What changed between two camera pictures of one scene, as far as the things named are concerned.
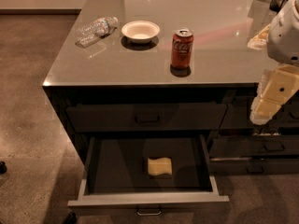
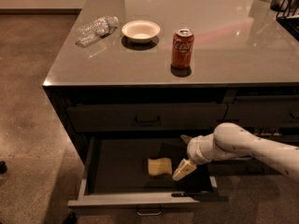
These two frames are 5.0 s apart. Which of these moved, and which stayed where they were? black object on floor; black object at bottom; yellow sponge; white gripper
Moved: white gripper
Stayed: black object at bottom; black object on floor; yellow sponge
